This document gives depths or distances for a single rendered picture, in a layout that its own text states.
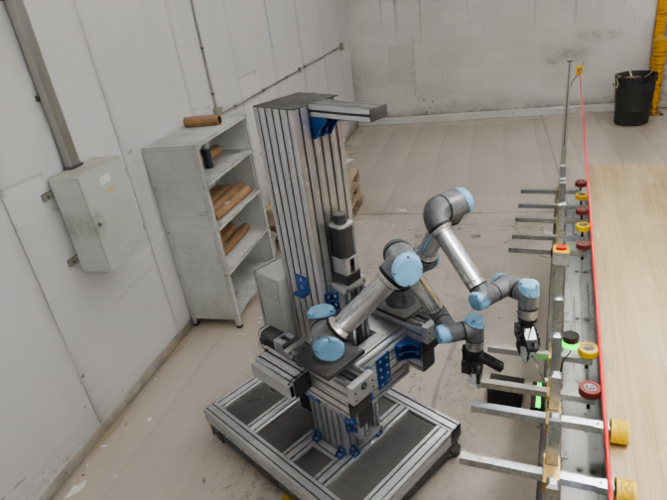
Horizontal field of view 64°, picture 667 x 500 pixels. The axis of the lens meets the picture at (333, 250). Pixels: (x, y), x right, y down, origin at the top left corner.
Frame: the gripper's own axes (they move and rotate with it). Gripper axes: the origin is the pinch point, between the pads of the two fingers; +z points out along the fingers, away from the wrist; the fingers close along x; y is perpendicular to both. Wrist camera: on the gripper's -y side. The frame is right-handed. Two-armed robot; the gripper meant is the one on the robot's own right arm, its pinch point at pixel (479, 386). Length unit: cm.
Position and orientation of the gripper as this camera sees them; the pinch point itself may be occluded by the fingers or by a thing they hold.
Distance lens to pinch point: 240.9
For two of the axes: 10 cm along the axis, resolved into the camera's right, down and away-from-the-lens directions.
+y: -9.2, -0.6, 3.8
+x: -3.6, 4.6, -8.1
